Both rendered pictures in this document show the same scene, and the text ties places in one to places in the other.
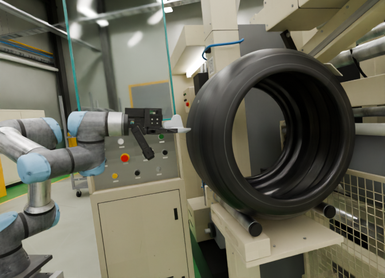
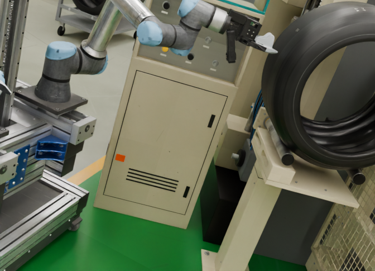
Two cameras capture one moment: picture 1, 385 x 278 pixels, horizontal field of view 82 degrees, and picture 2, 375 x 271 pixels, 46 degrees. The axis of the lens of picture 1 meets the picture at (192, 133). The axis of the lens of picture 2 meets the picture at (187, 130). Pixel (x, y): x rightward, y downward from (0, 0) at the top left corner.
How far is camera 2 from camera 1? 0.84 m
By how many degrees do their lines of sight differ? 19
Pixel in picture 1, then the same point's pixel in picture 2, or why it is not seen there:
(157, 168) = (215, 62)
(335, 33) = not seen: outside the picture
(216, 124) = (301, 62)
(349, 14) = not seen: outside the picture
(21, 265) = (67, 96)
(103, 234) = (129, 104)
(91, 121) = (201, 11)
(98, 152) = (193, 38)
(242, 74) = (346, 29)
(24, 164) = (148, 31)
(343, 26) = not seen: outside the picture
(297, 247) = (314, 191)
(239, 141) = (321, 79)
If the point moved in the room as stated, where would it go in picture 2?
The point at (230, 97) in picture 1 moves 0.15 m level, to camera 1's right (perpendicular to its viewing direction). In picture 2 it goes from (324, 45) to (370, 61)
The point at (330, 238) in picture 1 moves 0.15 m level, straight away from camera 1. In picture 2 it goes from (347, 200) to (361, 191)
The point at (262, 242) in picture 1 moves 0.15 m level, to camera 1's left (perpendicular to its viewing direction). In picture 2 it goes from (288, 171) to (248, 157)
